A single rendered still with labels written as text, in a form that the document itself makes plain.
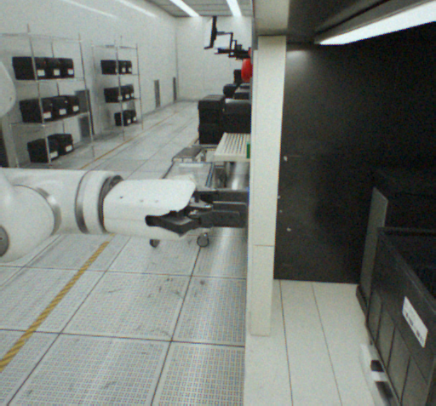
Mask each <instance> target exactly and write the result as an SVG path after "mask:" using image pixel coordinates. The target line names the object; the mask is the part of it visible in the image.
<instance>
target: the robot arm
mask: <svg viewBox="0 0 436 406"><path fill-rule="evenodd" d="M15 100H16V90H15V86H14V83H12V79H11V77H10V75H9V74H8V72H7V69H6V67H5V66H4V65H3V63H2V62H1V61H0V117H3V115H4V114H6V113H7V112H8V111H9V110H10V109H12V108H13V106H14V103H15ZM192 196H194V202H191V197H192ZM198 197H199V199H201V200H202V201H204V202H205V203H199V202H198ZM247 209H248V192H247V191H246V190H227V189H222V188H216V187H204V186H202V185H195V184H194V183H193V182H192V181H190V180H124V179H123V177H122V176H120V175H115V174H114V173H113V172H112V171H105V170H99V171H98V170H63V169H2V168H1V166H0V264H2V263H9V262H13V260H18V259H19V258H20V257H23V256H25V255H26V254H29V253H30V252H31V251H33V250H34V249H35V248H36V247H37V246H38V245H39V244H40V243H43V242H44V241H45V240H47V239H48V237H52V236H56V235H60V234H85V235H105V236H106V235H109V234H111V233H114V234H118V235H124V236H129V237H141V238H150V239H159V240H173V241H179V240H181V239H183V238H184V237H185V236H187V234H188V232H189V231H190V230H191V229H193V230H195V229H196V228H199V227H202V228H211V227H212V226H213V227H234V228H245V227H246V222H247ZM196 210H198V211H196Z"/></svg>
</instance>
